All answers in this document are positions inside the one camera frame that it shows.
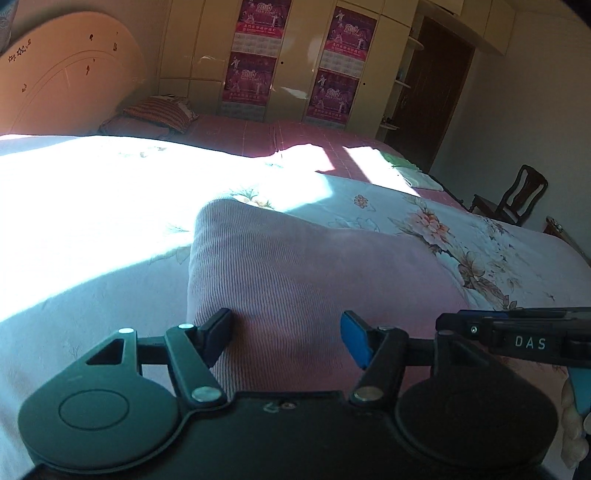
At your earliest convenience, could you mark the cream wardrobe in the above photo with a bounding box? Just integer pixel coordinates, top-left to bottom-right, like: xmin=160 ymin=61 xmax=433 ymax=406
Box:
xmin=159 ymin=0 xmax=419 ymax=139

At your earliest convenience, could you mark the cream overhead cabinet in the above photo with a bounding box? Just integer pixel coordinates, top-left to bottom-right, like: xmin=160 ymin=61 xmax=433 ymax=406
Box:
xmin=418 ymin=0 xmax=515 ymax=57

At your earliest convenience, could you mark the white floral blanket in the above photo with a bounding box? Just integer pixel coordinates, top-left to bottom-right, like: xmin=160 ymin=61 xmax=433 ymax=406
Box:
xmin=0 ymin=134 xmax=591 ymax=480

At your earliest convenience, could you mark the purple calendar wall poster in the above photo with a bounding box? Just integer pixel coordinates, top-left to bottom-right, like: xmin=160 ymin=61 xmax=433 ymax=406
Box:
xmin=235 ymin=0 xmax=293 ymax=56
xmin=222 ymin=52 xmax=278 ymax=116
xmin=305 ymin=69 xmax=361 ymax=127
xmin=322 ymin=7 xmax=379 ymax=70

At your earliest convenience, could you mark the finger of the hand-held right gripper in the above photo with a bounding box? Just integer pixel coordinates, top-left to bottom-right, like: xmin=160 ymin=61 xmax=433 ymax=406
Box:
xmin=436 ymin=310 xmax=509 ymax=344

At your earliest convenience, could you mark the pink ribbed pillow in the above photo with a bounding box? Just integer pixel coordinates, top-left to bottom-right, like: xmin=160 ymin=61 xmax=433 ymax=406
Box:
xmin=187 ymin=198 xmax=472 ymax=402

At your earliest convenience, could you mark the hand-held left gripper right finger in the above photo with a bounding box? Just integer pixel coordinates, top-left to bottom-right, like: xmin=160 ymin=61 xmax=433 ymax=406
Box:
xmin=340 ymin=311 xmax=499 ymax=404

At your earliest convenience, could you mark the cream corner shelf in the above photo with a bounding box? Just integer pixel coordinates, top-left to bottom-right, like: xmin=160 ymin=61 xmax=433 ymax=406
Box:
xmin=376 ymin=28 xmax=423 ymax=144

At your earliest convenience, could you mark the green folded cloth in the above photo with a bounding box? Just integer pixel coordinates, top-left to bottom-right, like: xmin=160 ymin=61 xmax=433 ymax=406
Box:
xmin=383 ymin=152 xmax=419 ymax=169

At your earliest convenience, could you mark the striped orange pillow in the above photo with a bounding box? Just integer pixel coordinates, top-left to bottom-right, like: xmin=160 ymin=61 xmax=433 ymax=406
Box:
xmin=124 ymin=98 xmax=195 ymax=134

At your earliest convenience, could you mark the white folded cloth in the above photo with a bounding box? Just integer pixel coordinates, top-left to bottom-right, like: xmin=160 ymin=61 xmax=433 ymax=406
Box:
xmin=399 ymin=166 xmax=441 ymax=190

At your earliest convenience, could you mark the cream curved headboard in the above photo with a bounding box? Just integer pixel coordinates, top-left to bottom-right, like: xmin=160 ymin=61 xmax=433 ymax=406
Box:
xmin=0 ymin=11 xmax=148 ymax=137

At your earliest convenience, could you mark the dark wooden door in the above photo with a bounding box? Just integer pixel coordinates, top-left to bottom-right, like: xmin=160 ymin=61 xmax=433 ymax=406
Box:
xmin=385 ymin=16 xmax=476 ymax=174

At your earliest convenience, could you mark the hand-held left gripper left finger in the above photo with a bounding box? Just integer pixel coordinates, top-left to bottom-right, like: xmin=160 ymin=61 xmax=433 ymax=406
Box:
xmin=74 ymin=308 xmax=234 ymax=407

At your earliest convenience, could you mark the person's right hand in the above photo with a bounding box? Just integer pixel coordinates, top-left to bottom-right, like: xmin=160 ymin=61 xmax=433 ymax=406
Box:
xmin=560 ymin=376 xmax=591 ymax=468

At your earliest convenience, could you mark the dark wooden chair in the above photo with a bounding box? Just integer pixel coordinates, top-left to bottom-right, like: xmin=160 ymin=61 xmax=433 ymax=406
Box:
xmin=470 ymin=165 xmax=549 ymax=227

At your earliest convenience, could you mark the pink checked bed sheet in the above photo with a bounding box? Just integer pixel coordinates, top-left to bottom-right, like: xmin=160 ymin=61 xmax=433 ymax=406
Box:
xmin=99 ymin=114 xmax=465 ymax=208

